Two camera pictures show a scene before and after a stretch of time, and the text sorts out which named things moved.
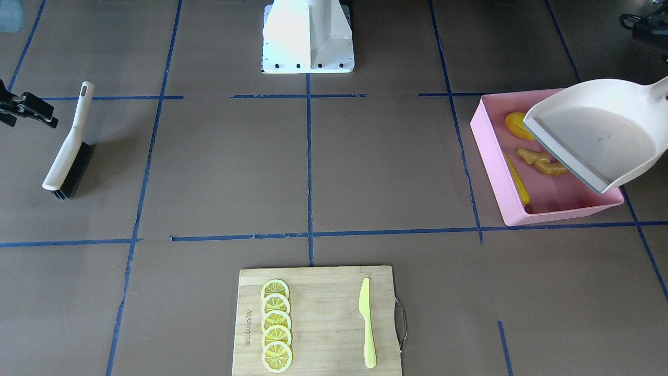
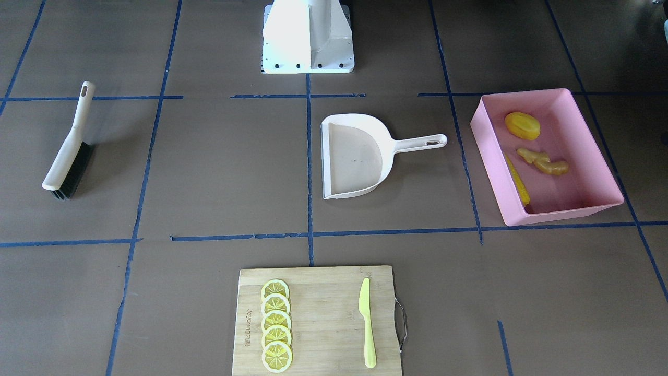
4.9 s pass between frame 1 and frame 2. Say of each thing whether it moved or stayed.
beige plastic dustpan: moved
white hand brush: stayed
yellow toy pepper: stayed
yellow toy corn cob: stayed
